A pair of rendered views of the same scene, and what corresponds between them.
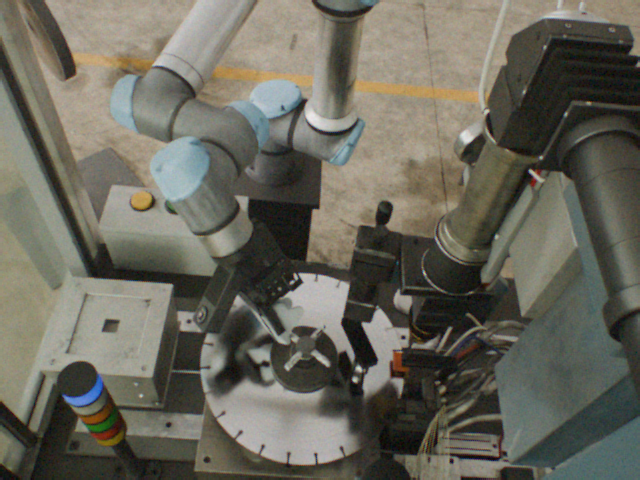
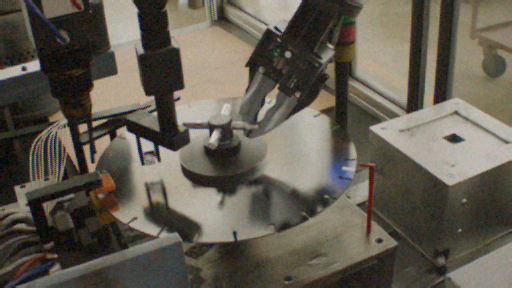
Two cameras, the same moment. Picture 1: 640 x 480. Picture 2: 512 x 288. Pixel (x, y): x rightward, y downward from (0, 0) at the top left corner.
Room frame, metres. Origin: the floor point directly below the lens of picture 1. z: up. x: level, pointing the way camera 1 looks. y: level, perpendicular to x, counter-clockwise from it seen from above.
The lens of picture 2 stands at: (1.03, -0.19, 1.36)
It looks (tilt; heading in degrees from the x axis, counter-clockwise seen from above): 31 degrees down; 161
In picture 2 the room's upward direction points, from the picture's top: 5 degrees counter-clockwise
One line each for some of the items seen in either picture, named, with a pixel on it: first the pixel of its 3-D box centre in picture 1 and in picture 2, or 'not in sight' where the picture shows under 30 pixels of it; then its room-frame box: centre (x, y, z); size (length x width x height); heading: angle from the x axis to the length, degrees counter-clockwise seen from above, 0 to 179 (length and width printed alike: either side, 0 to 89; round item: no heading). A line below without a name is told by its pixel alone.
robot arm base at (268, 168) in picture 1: (273, 149); not in sight; (1.01, 0.15, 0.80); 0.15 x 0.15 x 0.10
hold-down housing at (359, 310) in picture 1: (369, 274); (150, 2); (0.43, -0.07, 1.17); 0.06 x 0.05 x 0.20; 86
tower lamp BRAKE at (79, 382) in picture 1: (80, 383); not in sight; (0.24, 0.26, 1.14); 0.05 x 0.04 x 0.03; 5
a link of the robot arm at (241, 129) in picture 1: (222, 137); not in sight; (0.58, 0.16, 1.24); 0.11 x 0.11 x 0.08; 73
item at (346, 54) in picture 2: (108, 427); (341, 48); (0.24, 0.26, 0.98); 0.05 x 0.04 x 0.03; 5
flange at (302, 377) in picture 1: (304, 355); (222, 148); (0.40, 0.00, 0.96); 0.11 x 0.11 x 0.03
